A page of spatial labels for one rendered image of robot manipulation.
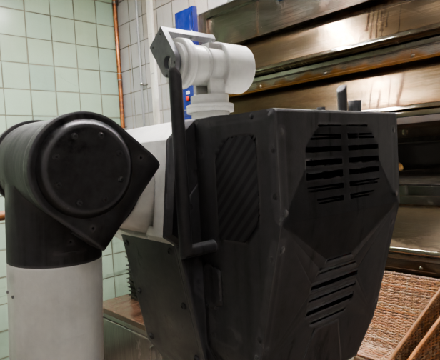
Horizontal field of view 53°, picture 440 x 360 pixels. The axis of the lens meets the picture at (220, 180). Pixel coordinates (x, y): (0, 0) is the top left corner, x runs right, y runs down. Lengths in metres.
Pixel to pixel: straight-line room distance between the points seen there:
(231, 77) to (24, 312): 0.36
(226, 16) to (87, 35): 1.07
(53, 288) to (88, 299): 0.04
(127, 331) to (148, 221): 1.86
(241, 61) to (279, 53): 1.53
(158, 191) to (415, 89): 1.42
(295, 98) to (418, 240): 0.80
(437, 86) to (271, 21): 0.85
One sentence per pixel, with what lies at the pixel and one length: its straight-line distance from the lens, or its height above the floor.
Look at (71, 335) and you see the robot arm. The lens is 0.46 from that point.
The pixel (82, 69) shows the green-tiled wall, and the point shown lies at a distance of 3.07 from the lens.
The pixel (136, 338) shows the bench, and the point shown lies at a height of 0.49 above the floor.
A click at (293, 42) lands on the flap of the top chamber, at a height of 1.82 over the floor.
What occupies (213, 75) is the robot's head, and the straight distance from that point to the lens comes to 0.59.
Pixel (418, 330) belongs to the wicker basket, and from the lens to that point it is 1.58.
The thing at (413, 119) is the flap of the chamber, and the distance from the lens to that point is 1.62.
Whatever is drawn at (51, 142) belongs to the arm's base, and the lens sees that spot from 0.38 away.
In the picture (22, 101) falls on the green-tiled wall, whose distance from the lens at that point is 2.88.
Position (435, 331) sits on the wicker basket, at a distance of 1.54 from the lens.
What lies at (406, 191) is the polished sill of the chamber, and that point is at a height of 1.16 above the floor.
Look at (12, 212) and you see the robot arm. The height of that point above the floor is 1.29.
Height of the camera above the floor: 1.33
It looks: 3 degrees down
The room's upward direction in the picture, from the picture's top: 3 degrees counter-clockwise
